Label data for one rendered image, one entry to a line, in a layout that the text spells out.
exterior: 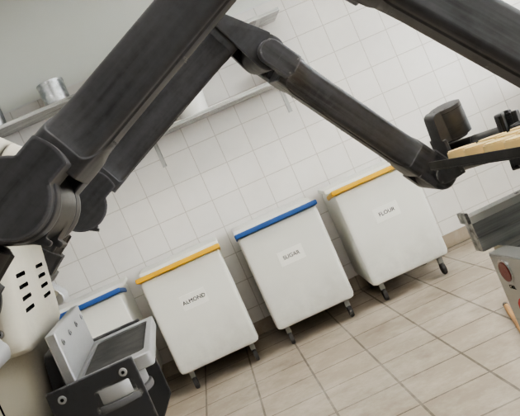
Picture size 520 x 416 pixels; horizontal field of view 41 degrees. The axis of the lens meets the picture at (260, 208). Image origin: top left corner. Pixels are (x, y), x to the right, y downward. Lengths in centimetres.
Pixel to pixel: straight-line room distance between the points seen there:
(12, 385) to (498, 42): 63
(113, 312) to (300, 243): 119
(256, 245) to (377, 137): 299
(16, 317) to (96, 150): 23
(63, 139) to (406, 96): 448
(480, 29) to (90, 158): 38
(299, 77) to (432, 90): 398
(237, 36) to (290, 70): 10
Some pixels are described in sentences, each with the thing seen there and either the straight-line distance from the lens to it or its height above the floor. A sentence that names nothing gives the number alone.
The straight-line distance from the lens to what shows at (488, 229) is 115.
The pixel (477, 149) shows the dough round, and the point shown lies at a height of 100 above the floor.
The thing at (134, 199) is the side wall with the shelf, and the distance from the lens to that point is 481.
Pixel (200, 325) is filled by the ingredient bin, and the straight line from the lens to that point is 421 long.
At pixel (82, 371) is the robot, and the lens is 86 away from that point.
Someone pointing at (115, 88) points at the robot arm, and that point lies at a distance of 66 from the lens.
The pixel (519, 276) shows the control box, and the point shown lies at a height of 81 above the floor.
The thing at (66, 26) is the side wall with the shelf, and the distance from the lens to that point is 499.
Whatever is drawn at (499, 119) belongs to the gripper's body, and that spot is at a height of 101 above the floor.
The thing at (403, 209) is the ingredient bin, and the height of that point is 49.
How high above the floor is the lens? 111
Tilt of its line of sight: 4 degrees down
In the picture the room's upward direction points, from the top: 24 degrees counter-clockwise
